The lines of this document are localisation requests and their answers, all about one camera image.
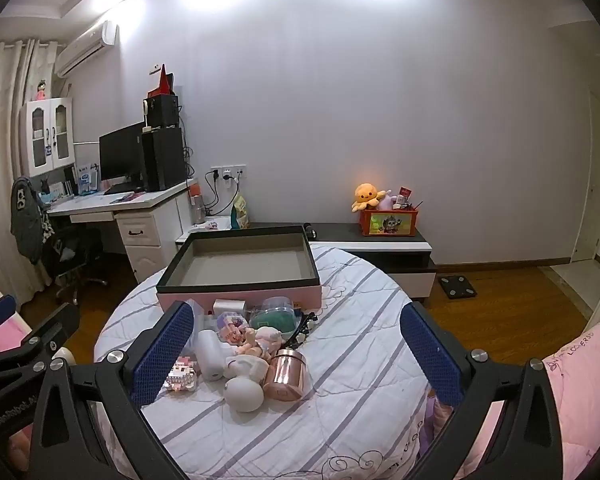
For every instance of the orange octopus plush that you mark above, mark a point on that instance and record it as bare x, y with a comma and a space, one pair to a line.
369, 196

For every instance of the red storage box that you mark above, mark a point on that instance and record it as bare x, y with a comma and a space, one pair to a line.
387, 223

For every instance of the pink box with dark rim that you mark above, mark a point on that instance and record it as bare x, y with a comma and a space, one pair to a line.
240, 265

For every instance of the green snack bag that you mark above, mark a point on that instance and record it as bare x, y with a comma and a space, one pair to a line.
241, 212

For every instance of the white power adapter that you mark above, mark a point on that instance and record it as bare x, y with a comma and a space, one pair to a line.
229, 307

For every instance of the blue white box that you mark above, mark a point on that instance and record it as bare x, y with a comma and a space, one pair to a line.
87, 177

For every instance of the pink bed sheet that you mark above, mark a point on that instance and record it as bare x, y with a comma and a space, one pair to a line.
15, 442

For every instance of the black dumbbell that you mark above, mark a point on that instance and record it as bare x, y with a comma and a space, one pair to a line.
310, 230

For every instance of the white drawer cabinet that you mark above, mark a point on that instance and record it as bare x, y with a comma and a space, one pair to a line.
145, 240

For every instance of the small doll with red dress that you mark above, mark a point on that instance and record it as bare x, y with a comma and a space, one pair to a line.
42, 91

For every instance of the cream curtain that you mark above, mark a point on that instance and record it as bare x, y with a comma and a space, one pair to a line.
0, 160

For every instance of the clear plastic container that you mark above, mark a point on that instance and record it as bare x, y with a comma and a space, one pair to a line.
274, 316

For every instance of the white wall outlet panel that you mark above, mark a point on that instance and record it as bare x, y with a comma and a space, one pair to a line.
228, 172

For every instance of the black office chair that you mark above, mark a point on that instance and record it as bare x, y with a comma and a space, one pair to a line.
75, 255

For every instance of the purple plush toy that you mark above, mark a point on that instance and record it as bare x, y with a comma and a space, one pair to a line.
386, 202

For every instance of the white plush toy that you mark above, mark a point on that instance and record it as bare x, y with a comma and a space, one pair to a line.
245, 392

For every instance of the dark hanging jacket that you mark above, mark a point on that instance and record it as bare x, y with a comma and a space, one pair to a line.
25, 220

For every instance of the rose gold cup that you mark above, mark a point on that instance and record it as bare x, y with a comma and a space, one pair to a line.
287, 377

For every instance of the white glass-door cabinet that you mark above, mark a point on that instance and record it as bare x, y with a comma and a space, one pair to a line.
47, 135

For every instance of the black white TV stand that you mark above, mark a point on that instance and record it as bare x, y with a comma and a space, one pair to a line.
380, 242

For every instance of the pink white block toy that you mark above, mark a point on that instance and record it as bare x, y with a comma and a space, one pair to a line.
182, 375

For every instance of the black computer tower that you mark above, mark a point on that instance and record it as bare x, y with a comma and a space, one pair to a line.
164, 160

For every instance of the black computer monitor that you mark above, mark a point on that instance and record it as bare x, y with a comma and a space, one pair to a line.
121, 155

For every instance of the pink doll figure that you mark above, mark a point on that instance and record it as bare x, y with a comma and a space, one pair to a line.
255, 340

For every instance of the white desk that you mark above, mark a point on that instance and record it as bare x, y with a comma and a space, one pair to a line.
95, 205

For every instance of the black speaker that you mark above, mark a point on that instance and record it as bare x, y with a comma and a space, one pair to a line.
161, 111

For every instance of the black keyboard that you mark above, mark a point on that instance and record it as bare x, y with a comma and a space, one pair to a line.
121, 188

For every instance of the white cylinder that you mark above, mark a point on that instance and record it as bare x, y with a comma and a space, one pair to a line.
210, 355

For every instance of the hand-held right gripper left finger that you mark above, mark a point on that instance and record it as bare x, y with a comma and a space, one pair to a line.
164, 355

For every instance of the red card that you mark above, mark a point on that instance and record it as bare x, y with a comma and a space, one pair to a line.
406, 194

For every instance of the black bathroom scale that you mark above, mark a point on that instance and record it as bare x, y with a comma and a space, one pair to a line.
457, 287

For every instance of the pink printed quilt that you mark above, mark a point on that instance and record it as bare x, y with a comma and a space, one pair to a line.
580, 400

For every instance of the striped white quilt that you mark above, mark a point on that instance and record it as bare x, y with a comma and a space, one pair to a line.
340, 400

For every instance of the orange capped bottle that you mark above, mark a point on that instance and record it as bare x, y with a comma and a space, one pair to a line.
195, 197

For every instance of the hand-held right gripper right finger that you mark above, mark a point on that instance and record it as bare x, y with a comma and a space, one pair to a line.
425, 355

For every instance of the red paper bag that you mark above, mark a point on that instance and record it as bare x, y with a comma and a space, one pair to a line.
162, 85

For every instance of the white air conditioner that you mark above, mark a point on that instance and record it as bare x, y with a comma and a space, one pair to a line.
87, 47

